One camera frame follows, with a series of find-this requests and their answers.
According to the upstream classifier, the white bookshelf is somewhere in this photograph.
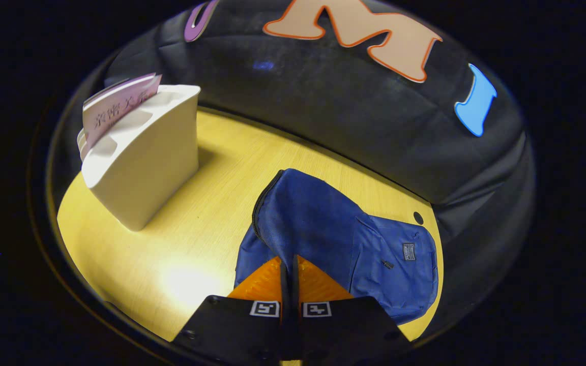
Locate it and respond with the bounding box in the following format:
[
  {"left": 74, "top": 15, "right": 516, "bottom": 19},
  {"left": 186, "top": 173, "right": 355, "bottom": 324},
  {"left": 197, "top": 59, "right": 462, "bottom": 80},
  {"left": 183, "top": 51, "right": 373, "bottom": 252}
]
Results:
[{"left": 77, "top": 84, "right": 201, "bottom": 232}]

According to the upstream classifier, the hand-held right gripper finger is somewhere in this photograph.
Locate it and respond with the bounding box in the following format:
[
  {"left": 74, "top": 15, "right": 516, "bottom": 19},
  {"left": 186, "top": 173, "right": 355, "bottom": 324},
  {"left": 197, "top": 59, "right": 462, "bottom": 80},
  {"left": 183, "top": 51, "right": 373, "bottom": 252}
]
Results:
[
  {"left": 294, "top": 256, "right": 413, "bottom": 366},
  {"left": 171, "top": 256, "right": 294, "bottom": 366}
]

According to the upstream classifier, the blue schoolbag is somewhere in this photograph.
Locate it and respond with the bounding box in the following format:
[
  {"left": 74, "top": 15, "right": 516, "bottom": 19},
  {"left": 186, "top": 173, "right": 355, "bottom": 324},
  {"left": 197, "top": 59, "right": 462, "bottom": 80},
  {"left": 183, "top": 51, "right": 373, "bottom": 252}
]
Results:
[{"left": 235, "top": 169, "right": 440, "bottom": 326}]

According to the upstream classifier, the pink book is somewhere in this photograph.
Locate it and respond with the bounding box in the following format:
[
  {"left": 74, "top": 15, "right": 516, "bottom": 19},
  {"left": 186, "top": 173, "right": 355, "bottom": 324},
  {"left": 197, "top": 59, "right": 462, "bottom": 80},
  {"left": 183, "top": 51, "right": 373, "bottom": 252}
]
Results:
[{"left": 82, "top": 73, "right": 162, "bottom": 161}]

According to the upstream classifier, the black backdrop cloth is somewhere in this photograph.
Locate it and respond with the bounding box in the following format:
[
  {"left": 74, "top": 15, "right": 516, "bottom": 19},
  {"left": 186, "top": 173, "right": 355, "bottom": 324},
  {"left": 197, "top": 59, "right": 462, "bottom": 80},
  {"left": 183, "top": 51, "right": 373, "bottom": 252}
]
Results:
[{"left": 82, "top": 0, "right": 535, "bottom": 339}]

